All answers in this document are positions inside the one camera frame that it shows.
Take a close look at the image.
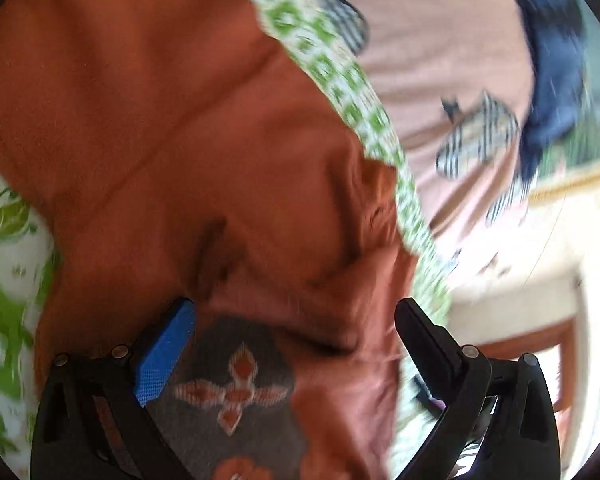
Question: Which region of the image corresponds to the pink heart pattern duvet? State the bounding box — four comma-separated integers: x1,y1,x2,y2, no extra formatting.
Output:
346,0,534,244

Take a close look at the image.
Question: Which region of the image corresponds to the navy blue patterned cloth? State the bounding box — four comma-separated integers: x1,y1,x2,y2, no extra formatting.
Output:
517,0,585,183

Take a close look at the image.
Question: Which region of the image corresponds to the green patterned bed quilt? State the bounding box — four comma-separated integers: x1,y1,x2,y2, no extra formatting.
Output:
0,0,448,479

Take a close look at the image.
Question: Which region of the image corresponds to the orange knit sweater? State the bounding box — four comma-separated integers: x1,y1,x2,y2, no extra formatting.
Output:
0,0,416,479

